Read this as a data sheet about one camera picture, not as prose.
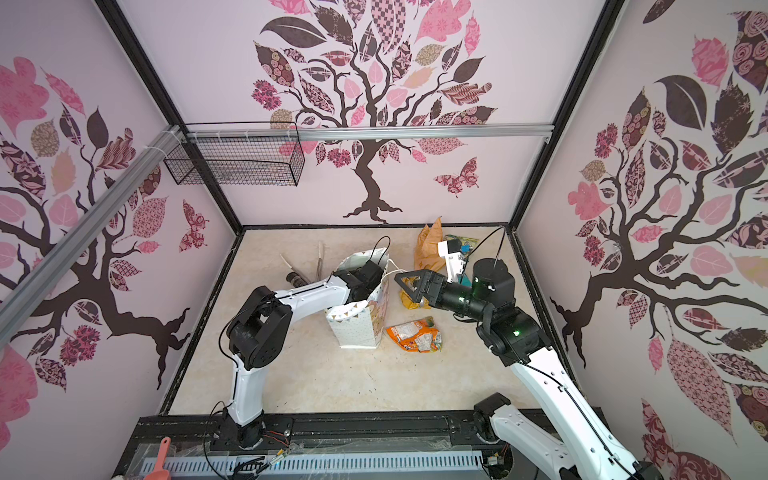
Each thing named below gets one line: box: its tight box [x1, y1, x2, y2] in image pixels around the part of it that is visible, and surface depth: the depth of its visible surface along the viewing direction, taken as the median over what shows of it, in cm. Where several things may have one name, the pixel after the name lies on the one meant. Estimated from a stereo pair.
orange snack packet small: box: [385, 316, 443, 353], surface depth 87 cm
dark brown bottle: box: [286, 272, 309, 288], surface depth 102 cm
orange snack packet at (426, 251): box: [414, 216, 446, 271], surface depth 109 cm
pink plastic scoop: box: [144, 436, 171, 480], surface depth 70 cm
